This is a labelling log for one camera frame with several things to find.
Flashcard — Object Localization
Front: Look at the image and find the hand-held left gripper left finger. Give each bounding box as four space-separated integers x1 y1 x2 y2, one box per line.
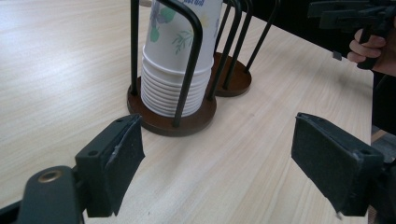
74 113 146 218

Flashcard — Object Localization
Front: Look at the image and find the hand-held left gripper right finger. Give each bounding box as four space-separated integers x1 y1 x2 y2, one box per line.
290 112 385 218

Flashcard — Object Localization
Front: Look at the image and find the brown double cup holder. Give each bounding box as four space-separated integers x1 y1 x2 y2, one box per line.
126 0 281 138

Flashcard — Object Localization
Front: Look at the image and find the stack of floral paper cups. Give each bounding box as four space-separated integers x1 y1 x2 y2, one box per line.
140 0 224 119

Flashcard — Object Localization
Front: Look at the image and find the black curtain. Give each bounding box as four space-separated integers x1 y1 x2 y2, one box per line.
222 0 396 136

